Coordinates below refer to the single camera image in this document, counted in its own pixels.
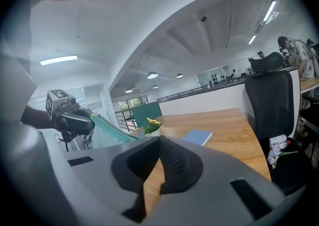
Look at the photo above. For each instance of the black framed window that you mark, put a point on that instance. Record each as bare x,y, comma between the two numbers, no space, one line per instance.
133,103

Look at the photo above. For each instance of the blue notebook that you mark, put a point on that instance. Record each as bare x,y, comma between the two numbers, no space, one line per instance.
197,137

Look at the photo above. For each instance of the green partition panel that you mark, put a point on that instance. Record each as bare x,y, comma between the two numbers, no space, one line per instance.
147,114

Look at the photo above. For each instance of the black ceiling camera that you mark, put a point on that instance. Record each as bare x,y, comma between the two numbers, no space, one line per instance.
203,19

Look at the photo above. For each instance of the white red plastic bottle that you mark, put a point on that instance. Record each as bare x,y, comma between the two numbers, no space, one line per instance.
279,141

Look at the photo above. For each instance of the white ceiling tube light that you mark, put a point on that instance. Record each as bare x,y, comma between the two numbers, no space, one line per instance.
252,39
269,11

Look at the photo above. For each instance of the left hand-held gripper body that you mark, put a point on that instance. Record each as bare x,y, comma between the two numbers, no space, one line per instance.
53,103

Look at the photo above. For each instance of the person's left forearm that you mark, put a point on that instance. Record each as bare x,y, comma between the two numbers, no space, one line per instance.
37,118

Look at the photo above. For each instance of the black metal railing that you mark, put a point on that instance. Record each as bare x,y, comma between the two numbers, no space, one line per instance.
124,120

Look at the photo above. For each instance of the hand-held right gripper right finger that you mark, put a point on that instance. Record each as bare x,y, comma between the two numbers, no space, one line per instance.
216,170

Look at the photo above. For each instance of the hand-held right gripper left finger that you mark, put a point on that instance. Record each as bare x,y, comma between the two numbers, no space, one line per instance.
99,170

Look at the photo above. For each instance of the potted sunflower plant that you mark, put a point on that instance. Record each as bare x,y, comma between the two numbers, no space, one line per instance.
152,125

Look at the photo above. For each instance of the white ceiling light panel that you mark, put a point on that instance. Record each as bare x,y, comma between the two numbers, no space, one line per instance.
58,60

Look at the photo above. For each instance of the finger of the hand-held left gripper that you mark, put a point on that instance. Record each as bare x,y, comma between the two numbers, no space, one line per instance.
77,120

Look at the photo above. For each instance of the purple artificial flowers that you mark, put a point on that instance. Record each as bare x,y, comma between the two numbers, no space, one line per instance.
274,154

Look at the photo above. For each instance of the mint green pouch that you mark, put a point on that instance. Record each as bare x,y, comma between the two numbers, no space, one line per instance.
104,133

